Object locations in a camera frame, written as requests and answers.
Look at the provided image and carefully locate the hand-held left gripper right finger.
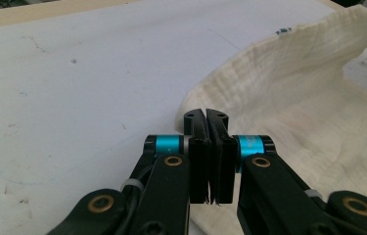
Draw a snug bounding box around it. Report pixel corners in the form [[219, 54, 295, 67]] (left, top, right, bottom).
[[206, 109, 277, 206]]

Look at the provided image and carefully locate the cream cloth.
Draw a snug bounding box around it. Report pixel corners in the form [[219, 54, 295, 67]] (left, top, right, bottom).
[[174, 4, 367, 235]]

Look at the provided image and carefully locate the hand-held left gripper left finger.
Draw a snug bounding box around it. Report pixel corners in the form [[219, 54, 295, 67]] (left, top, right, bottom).
[[143, 108, 211, 206]]

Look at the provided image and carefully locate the white foam board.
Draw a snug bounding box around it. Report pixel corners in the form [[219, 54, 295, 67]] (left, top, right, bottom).
[[0, 0, 367, 235]]

